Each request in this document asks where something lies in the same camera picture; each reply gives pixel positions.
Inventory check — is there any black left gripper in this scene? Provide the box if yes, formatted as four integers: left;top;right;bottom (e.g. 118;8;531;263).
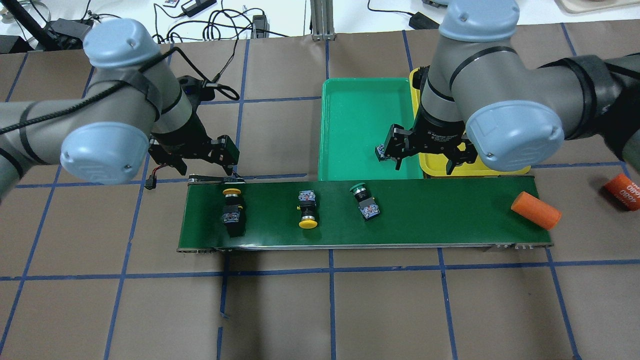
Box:
148;75;240;173

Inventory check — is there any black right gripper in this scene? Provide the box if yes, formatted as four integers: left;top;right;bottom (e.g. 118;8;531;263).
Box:
386;107;478;176

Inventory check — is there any yellow push button switch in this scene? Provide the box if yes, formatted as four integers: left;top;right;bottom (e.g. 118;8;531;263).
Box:
297;189;319;230

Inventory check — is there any plain orange cylinder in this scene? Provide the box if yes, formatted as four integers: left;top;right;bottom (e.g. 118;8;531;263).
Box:
510;191;563;231

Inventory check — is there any orange cylinder labelled 4680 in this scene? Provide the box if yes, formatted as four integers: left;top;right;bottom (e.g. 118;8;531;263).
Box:
603;173;640;212

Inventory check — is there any green push button switch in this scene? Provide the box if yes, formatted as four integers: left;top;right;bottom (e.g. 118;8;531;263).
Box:
374;144;390;162

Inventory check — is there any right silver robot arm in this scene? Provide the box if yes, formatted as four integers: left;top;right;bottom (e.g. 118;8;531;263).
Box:
375;0;640;174

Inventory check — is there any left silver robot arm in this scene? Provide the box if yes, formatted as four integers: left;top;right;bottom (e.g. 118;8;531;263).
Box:
0;18;240;199

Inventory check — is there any yellow plastic tray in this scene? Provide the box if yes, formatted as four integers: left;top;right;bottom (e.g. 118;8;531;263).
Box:
409;66;531;178

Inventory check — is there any green conveyor belt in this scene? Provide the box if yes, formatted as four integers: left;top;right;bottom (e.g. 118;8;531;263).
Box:
177;175;553;253

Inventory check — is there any green plastic tray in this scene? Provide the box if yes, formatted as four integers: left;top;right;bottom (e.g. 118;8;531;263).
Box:
318;77;423;182

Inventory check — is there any black usb hub box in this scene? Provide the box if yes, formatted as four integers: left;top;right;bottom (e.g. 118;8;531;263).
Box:
44;18;94;50

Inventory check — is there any red black wire pair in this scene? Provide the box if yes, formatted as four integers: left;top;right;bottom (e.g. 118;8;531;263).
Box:
150;37;247;183

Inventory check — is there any black wire connector plug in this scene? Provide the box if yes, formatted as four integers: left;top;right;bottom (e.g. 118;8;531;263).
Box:
144;177;157;191

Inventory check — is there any aluminium frame post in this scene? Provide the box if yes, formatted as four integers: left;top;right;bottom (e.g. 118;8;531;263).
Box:
310;0;336;42

